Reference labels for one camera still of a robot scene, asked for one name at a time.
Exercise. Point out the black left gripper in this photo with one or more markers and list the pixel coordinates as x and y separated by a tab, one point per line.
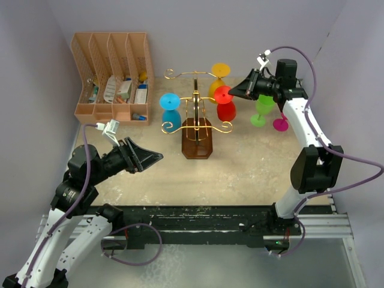
135	158

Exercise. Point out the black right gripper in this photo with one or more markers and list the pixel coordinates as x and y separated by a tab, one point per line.
247	89

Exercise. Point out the red wine glass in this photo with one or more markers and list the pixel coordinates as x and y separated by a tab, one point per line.
226	109

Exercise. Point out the green wine glass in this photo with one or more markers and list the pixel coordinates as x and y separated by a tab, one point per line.
264	106

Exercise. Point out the pink wine glass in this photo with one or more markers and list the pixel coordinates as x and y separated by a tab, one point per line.
281	124

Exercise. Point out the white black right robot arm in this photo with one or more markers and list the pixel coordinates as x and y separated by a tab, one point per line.
317	166

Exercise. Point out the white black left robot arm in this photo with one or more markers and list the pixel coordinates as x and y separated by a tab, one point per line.
54	257

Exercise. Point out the yellow wine glass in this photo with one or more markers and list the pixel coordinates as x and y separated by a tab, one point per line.
219	70

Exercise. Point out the blue wine glass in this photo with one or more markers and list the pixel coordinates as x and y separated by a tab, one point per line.
171	118

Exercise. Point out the gold black wine glass rack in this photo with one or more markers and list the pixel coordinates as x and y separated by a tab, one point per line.
196	129

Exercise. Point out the grey blue cylinder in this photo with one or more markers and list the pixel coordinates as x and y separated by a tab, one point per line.
138	117

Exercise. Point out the white blue box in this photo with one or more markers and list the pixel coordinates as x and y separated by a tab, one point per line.
141	94

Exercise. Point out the white medicine box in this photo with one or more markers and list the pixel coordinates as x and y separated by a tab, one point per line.
124	91

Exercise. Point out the yellow small object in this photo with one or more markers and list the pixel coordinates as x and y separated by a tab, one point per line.
143	76

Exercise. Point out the peach plastic file organizer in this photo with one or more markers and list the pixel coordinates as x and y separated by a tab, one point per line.
104	60

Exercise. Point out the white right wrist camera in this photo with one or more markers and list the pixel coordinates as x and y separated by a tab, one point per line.
263	60

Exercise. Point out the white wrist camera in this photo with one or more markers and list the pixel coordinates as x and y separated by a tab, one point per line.
263	60
108	131

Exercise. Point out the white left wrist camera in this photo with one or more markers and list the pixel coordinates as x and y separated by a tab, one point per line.
108	131

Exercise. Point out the aluminium table frame rail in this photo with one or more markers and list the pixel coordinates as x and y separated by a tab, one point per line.
253	226

